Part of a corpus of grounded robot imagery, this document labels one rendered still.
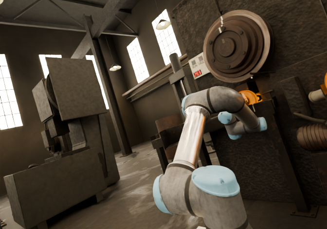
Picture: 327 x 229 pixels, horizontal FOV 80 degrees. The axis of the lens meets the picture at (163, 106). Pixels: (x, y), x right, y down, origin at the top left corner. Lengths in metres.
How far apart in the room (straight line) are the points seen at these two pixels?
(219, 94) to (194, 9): 1.15
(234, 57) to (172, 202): 1.00
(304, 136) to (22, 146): 10.32
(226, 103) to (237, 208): 0.42
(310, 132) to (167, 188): 0.81
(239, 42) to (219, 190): 1.00
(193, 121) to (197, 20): 1.19
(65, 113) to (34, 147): 7.48
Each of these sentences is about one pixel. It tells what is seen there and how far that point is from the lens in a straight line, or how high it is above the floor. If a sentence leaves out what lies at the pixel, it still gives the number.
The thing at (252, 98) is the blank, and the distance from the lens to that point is 1.44.
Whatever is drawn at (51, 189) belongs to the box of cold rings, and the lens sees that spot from 2.94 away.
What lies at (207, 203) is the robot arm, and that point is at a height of 0.54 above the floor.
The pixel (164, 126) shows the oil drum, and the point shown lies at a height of 0.69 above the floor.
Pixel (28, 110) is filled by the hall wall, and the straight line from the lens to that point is 10.97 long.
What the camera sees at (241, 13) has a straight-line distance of 1.46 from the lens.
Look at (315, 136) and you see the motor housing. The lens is 1.20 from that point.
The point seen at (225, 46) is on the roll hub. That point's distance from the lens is 1.37.
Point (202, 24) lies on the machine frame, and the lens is 1.78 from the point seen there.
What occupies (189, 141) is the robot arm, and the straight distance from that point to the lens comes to 0.73.
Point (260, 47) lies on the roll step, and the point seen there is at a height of 1.03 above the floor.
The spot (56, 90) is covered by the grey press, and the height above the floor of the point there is 1.74.
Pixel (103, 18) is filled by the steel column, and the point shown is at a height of 5.10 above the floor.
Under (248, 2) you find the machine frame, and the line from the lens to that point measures 1.63.
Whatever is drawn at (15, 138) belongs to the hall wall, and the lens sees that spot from 10.68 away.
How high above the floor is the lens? 0.77
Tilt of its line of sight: 5 degrees up
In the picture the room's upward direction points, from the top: 18 degrees counter-clockwise
